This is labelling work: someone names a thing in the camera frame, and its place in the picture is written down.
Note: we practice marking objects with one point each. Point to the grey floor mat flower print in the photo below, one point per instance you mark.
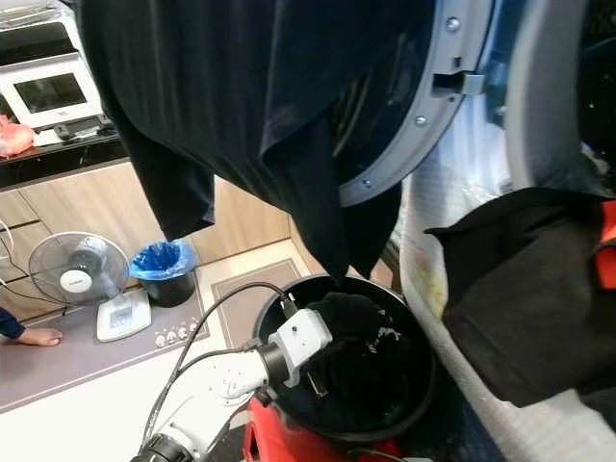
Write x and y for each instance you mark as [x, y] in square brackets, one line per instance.
[87, 371]

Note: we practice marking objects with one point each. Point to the white table fan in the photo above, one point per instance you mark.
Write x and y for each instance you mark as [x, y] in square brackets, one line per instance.
[79, 271]

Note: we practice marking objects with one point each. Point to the black round bucket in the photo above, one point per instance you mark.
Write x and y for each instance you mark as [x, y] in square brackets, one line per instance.
[385, 399]

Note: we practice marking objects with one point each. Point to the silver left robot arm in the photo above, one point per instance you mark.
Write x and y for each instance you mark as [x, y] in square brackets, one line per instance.
[217, 390]

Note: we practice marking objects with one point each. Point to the bubble-wrapped white washing machine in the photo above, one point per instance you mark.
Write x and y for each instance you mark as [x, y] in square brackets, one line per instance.
[520, 433]

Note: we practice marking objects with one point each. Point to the wooden cabinet black countertop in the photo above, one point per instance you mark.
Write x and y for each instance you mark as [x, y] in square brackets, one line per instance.
[106, 207]

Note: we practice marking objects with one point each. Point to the grey round washer door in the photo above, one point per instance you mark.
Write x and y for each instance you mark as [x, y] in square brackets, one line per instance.
[395, 159]

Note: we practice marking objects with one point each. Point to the white bathroom scale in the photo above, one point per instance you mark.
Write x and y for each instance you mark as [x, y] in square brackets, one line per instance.
[123, 316]

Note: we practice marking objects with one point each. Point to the black printed garment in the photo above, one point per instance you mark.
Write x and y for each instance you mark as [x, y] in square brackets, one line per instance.
[346, 310]

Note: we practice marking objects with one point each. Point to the black garment with orange trim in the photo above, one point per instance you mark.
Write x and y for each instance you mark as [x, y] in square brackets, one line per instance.
[510, 298]

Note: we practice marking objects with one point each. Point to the white microwave oven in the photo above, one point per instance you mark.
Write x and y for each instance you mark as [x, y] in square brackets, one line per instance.
[48, 93]

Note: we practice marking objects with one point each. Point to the small black countertop device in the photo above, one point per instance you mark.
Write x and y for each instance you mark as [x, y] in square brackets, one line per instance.
[85, 128]

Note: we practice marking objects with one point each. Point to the black bin with blue bag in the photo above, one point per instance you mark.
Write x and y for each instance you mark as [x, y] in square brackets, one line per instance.
[162, 260]

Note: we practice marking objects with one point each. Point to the red plastic stool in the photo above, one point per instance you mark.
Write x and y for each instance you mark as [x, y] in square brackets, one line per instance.
[269, 438]

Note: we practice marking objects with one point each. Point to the red plastic bag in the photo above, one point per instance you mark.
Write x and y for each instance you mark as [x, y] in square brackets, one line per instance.
[14, 140]

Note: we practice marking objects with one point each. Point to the large black hanging garment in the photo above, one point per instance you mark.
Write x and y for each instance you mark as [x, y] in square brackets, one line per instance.
[231, 96]

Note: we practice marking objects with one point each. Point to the person leg with bare foot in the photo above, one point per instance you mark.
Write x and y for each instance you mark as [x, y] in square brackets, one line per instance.
[43, 337]

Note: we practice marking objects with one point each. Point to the black silver toaster oven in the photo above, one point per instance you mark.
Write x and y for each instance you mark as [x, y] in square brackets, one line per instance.
[34, 40]

